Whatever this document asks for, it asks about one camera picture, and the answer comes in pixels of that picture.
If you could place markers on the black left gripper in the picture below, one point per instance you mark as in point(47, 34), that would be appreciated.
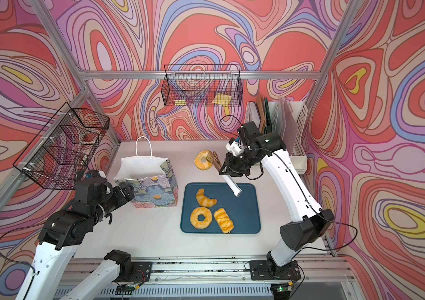
point(122, 198)

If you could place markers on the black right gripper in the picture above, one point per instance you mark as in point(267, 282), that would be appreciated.
point(231, 169)

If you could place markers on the metal serving tongs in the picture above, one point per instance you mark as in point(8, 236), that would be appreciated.
point(233, 186)

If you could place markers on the glazed ring donut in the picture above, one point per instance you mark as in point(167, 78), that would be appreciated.
point(203, 160)
point(201, 218)

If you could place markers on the floral paper gift bag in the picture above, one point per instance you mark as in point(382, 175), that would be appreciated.
point(151, 178)

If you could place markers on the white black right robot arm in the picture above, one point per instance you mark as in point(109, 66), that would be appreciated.
point(309, 221)

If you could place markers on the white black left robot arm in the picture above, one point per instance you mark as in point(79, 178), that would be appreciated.
point(62, 234)

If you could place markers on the striped twisted bread roll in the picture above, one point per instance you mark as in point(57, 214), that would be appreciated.
point(223, 220)

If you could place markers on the golden croissant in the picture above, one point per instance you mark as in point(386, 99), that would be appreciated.
point(203, 200)

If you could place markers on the teal plastic tray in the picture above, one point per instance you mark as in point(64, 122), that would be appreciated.
point(243, 210)

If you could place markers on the brown folder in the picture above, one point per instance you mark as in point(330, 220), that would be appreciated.
point(260, 103)

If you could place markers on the dark green folder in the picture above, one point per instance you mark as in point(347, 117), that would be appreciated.
point(268, 126)

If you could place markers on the large yellow sticky note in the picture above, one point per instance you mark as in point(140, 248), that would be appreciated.
point(222, 99)

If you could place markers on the pale pink folder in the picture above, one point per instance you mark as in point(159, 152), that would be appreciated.
point(288, 127)

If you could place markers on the white perforated file organizer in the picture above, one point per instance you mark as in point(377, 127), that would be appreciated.
point(299, 112)

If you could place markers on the small yellow sticky note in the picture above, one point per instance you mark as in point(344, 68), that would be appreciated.
point(180, 102)

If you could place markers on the green circuit board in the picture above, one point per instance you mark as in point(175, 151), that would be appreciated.
point(124, 289)

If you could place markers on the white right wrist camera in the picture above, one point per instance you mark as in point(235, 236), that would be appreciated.
point(234, 147)

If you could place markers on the black wire basket side wall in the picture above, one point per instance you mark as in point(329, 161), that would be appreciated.
point(62, 156)

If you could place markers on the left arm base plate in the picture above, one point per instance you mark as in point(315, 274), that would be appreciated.
point(129, 270)

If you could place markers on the black wire basket back wall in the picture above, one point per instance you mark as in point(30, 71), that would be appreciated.
point(199, 83)

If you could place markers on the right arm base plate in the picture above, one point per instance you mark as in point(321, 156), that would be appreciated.
point(267, 270)

